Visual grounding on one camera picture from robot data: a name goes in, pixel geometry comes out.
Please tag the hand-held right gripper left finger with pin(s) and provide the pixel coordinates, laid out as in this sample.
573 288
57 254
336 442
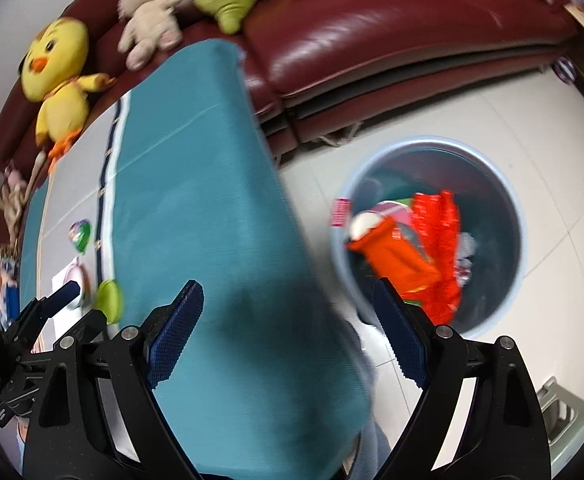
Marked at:
177 330

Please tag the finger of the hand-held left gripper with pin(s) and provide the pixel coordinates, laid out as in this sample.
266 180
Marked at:
62 295
32 367

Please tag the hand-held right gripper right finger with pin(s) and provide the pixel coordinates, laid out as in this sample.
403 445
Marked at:
402 330

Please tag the orange snack packet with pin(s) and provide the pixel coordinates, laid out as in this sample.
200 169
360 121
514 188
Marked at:
392 255

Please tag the light blue bin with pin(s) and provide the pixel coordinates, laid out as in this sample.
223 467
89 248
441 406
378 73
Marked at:
492 200

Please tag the green plastic lid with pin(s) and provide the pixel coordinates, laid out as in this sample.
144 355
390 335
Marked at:
109 300

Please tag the doll in blue clothes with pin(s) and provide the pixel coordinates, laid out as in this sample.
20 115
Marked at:
4 280

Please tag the purple jelly cup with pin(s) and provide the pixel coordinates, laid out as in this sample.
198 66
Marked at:
79 234

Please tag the red crinkled packet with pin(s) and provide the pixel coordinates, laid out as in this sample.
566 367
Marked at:
439 240

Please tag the pink rabbit plush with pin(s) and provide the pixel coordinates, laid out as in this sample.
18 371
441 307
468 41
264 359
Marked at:
14 195

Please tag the person's leg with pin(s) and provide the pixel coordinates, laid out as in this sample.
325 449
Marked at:
372 450

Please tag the teal striped tablecloth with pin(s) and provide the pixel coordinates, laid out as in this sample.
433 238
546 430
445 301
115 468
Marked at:
212 210

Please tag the red bin tag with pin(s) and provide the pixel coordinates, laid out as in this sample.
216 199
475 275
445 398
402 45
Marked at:
341 212

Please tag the grey plastic stool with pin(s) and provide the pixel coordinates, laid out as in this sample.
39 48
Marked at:
562 410

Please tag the yellow duck plush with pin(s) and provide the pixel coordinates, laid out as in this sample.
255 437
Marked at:
54 60

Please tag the beige plush toy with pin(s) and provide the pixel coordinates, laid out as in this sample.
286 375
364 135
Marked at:
149 20

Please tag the dark red leather sofa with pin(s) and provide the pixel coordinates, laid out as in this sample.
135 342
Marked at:
372 35

